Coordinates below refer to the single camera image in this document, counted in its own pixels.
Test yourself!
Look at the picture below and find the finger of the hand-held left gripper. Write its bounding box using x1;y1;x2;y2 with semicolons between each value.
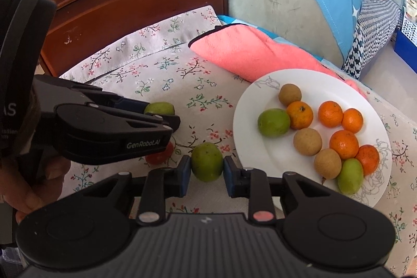
70;86;148;115
86;102;181;135

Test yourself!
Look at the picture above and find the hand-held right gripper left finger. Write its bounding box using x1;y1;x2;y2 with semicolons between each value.
76;155;191;224

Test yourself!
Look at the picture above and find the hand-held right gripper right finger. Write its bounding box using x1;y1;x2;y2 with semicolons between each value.
223;156;339;223

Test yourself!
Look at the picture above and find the small green jujube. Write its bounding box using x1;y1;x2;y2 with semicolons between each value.
191;142;224;182
144;102;175;116

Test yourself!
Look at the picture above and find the white plate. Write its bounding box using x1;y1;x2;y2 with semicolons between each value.
233;69;393;208

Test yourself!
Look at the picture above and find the large green jujube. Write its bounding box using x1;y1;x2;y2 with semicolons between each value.
257;108;291;138

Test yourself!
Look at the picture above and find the large brown longan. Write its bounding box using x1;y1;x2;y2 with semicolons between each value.
293;128;323;157

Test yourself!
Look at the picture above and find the brown longan with stem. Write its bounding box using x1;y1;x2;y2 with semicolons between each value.
314;148;342;182

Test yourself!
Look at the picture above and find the oblong green jujube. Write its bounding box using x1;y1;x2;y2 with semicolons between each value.
337;158;364;195

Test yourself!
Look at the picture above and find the small orange tangerine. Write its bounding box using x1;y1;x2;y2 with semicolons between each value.
341;108;364;133

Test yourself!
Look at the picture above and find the person's left hand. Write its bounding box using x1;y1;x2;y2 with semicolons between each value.
15;155;70;223

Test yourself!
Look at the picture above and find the red cherry tomato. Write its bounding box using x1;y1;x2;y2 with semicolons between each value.
145;141;175;165

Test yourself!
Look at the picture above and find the pink towel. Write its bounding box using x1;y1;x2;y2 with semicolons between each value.
188;23;369;99

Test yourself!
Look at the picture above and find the grey green cushion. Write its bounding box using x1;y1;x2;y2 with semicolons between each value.
226;0;354;68

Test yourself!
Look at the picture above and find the houndstooth cloth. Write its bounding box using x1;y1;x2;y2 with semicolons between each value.
342;0;403;80

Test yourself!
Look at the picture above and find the blue plastic basket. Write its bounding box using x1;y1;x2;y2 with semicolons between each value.
393;27;417;59

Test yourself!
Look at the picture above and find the white plastic basket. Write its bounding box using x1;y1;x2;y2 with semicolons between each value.
399;9;417;47

